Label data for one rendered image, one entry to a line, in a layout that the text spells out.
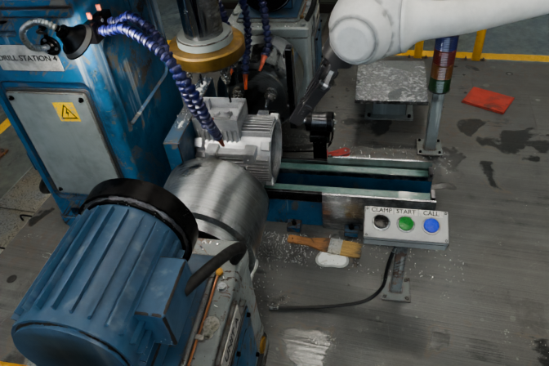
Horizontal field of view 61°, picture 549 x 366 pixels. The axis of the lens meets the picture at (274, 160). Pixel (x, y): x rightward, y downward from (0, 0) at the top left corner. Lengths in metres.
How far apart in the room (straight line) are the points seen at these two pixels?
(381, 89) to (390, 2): 0.93
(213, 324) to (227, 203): 0.28
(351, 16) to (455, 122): 1.07
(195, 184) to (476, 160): 0.95
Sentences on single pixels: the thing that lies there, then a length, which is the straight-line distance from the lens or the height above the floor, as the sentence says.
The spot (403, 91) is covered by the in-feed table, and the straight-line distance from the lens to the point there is 1.67.
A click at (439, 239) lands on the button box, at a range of 1.01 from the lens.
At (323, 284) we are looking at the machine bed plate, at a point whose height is 0.80.
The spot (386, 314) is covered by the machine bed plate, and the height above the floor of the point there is 0.80.
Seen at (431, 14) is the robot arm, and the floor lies 1.50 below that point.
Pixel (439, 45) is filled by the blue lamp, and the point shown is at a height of 1.18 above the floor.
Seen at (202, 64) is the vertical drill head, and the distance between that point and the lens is 1.06.
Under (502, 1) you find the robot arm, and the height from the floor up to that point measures 1.51.
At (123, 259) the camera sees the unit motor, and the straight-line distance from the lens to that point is 0.65.
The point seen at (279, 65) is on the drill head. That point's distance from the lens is 1.39.
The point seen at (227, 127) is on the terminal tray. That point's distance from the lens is 1.19.
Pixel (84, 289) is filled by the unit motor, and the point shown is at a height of 1.36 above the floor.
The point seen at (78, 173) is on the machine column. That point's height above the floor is 1.06.
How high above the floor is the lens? 1.82
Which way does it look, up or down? 41 degrees down
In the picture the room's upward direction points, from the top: 7 degrees counter-clockwise
